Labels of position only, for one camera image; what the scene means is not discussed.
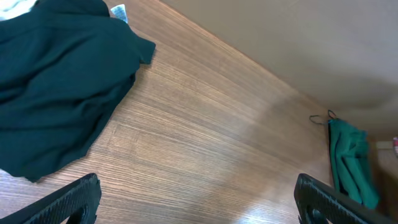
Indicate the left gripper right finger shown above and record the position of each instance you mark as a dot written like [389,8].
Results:
[319,203]

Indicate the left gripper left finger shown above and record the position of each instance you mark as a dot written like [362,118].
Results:
[75,203]

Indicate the black garment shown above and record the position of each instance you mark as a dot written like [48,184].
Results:
[65,67]

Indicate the white camouflage garment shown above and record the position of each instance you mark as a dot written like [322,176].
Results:
[14,8]

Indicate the green drawstring bag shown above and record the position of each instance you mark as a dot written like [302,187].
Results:
[349,160]

